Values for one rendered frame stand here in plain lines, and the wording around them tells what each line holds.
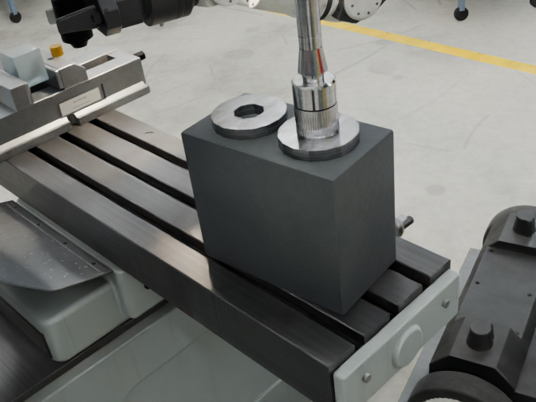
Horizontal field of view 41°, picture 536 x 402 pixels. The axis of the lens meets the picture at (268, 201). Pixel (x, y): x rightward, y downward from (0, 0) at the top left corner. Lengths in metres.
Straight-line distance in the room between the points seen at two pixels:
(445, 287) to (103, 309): 0.53
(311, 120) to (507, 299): 0.80
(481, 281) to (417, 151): 1.61
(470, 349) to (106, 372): 0.62
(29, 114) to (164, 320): 0.43
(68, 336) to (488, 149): 2.25
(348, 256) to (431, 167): 2.17
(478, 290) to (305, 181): 0.78
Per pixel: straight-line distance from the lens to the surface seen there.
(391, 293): 0.86
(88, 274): 1.08
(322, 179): 0.72
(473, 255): 1.85
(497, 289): 1.47
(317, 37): 0.73
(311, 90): 0.73
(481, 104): 3.42
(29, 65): 1.34
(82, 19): 1.09
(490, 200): 2.76
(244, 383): 1.47
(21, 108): 1.31
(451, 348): 1.32
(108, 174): 1.18
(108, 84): 1.39
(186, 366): 1.32
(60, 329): 1.11
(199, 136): 0.83
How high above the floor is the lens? 1.56
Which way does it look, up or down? 34 degrees down
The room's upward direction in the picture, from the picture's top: 8 degrees counter-clockwise
